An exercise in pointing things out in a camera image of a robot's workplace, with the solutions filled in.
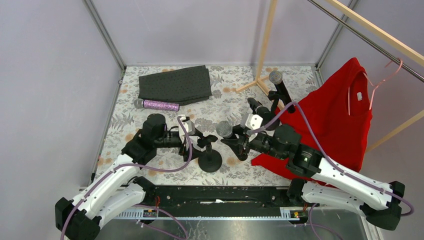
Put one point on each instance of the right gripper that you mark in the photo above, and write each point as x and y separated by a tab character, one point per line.
243	143

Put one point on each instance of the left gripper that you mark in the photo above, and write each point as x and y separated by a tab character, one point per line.
185	145

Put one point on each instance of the black mic stand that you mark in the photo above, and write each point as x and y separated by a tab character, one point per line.
274	96
210	160

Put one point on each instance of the black microphone silver grille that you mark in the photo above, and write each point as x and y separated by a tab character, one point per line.
276	78

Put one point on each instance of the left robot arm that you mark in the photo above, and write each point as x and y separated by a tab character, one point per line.
83	216

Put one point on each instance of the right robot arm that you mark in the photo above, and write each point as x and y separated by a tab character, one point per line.
320	180

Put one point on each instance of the dark grey perforated felt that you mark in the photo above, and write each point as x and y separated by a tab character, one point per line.
182	86

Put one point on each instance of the purple glitter microphone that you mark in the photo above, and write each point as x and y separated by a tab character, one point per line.
156	105

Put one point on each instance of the red t-shirt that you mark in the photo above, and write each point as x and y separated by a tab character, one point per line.
339	114

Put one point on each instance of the pink clothes hanger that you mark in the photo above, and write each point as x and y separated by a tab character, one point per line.
374	86

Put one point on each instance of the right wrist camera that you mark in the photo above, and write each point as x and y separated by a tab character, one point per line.
251	121

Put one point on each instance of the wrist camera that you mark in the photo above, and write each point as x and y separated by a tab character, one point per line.
251	121
185	125

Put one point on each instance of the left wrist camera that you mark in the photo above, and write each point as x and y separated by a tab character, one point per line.
185	125

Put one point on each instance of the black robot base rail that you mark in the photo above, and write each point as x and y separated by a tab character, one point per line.
221	201

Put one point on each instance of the wooden clothes rack frame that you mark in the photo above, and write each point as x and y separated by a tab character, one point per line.
301	32

